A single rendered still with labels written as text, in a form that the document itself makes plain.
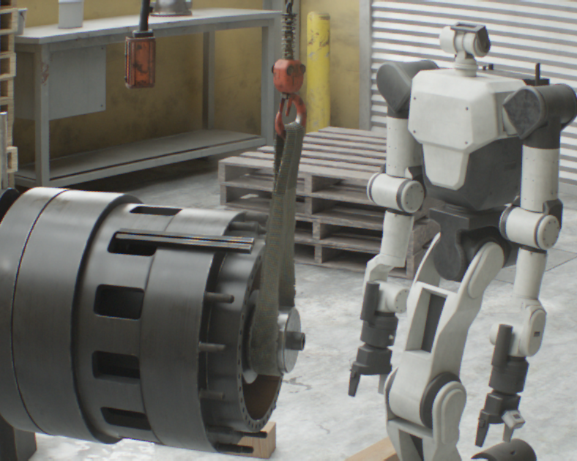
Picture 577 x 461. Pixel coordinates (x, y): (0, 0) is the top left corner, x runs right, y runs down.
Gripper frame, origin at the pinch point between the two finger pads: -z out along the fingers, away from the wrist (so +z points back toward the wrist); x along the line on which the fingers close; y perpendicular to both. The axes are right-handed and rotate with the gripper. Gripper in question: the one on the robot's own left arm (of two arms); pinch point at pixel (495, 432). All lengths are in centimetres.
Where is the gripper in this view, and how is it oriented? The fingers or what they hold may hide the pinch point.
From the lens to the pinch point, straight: 285.3
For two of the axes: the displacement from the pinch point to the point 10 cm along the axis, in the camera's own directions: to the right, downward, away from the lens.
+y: 6.4, 2.0, -7.4
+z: 1.6, -9.8, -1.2
